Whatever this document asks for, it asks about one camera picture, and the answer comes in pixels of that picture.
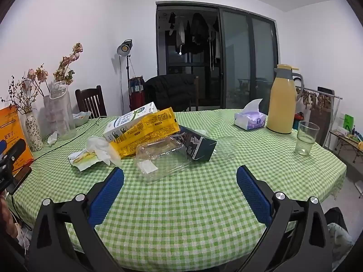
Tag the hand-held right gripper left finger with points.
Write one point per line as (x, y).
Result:
(109, 189)

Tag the black flat device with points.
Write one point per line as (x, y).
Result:
(19, 179)

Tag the hanging dark clothes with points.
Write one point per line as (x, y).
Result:
(198, 28)

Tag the green paper bag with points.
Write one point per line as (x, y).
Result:
(347, 121)

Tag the light patterned trousers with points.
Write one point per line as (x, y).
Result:
(339, 238)

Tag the metal clothes rack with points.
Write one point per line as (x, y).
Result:
(337, 104)

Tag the dried pink flowers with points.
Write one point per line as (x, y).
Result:
(66, 68)

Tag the small crumpled paper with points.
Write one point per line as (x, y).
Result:
(52, 138)

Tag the dark blue carton box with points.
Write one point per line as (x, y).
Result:
(201, 147)

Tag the orange paper bag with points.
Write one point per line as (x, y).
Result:
(14, 130)

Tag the clear drinking glass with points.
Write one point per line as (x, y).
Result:
(305, 144)

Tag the studio lamp on stand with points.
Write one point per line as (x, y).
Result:
(124, 48)

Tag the folding side table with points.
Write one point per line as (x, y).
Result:
(346, 144)

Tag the red umbrella bag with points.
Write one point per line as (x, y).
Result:
(136, 99)

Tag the purple white tissue pack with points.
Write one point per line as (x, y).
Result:
(249, 120)

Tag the green yellow wrapper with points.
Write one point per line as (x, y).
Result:
(82, 161)

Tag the yellow snack bag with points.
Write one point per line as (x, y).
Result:
(150, 130)

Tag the hanging dried brown items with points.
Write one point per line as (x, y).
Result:
(312, 99)

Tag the clear plastic clamshell container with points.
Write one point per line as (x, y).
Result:
(158, 158)

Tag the green checked tablecloth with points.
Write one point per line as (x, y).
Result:
(184, 204)

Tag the dark brown cabinet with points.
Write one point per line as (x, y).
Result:
(320, 127)

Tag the white bowl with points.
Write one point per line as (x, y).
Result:
(80, 119)

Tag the white green milk carton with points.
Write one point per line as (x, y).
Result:
(124, 121)

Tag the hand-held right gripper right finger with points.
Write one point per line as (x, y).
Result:
(251, 192)

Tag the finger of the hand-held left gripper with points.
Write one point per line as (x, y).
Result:
(15, 149)

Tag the dried brown twigs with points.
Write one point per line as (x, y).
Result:
(21, 102)

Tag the dark wooden chair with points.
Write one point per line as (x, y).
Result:
(90, 102)

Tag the black jacket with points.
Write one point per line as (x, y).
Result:
(170, 90)

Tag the sliding glass door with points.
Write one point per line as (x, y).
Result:
(241, 62)

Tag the crumpled white tissue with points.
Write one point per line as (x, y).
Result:
(99, 147)

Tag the teal and red container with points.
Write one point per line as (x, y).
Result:
(298, 119)

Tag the clear ribbed pitcher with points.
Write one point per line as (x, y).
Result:
(62, 113)

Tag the yellow thermos jug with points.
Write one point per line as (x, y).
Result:
(280, 104)

